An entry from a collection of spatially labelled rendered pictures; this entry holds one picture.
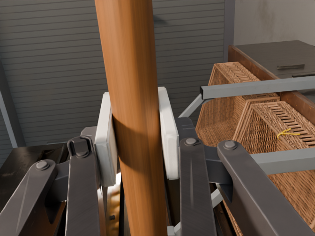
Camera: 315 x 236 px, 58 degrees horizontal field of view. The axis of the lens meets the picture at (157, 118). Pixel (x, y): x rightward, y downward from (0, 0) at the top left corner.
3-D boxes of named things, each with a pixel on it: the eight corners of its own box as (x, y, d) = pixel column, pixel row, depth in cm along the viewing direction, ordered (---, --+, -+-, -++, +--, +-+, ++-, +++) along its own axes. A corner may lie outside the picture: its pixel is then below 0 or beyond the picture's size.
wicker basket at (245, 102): (269, 182, 147) (216, 188, 145) (233, 128, 196) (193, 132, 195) (282, 96, 124) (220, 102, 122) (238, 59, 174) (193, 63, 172)
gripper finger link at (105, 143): (116, 187, 16) (102, 188, 16) (118, 126, 22) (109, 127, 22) (108, 142, 14) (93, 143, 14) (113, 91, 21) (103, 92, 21)
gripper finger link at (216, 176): (183, 165, 13) (245, 159, 14) (171, 117, 18) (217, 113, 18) (183, 190, 14) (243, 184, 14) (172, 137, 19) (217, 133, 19)
